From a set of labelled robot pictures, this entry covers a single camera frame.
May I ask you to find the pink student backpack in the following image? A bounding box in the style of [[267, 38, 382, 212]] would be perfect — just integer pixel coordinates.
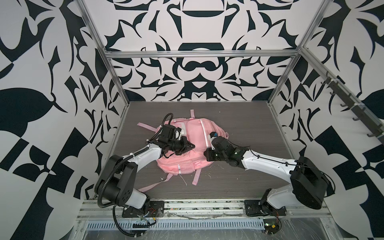
[[138, 110, 229, 186]]

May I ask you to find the small green circuit board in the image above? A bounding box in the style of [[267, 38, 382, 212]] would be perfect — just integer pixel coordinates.
[[264, 219, 282, 236]]

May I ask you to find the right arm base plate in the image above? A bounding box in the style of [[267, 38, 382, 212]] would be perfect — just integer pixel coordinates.
[[244, 200, 287, 217]]

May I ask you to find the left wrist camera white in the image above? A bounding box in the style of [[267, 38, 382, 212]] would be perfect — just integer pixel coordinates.
[[175, 128, 187, 140]]

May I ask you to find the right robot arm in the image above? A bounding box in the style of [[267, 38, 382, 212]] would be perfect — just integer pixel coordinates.
[[204, 133, 330, 215]]

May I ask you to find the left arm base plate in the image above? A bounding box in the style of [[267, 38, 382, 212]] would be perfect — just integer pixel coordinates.
[[122, 200, 165, 218]]

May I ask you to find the white vented cable duct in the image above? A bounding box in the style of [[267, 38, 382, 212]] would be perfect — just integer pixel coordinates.
[[83, 218, 265, 232]]

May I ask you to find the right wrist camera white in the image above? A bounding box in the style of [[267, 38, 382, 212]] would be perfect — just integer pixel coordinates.
[[208, 132, 219, 150]]

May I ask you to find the aluminium front rail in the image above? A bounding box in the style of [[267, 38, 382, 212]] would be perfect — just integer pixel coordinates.
[[76, 199, 332, 221]]

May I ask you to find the aluminium frame crossbar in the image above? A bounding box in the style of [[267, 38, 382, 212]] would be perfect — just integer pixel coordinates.
[[105, 50, 298, 59]]

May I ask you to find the black corrugated cable hose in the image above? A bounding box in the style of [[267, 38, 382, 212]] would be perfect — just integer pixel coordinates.
[[96, 112, 175, 238]]

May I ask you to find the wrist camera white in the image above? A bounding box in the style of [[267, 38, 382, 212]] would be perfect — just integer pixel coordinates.
[[175, 128, 187, 140], [208, 132, 219, 150]]

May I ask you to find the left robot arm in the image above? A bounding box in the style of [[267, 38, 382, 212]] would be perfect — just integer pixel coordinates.
[[95, 125, 195, 209]]

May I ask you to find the grey hook rack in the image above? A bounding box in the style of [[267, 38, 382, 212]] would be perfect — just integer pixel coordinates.
[[322, 72, 384, 143]]

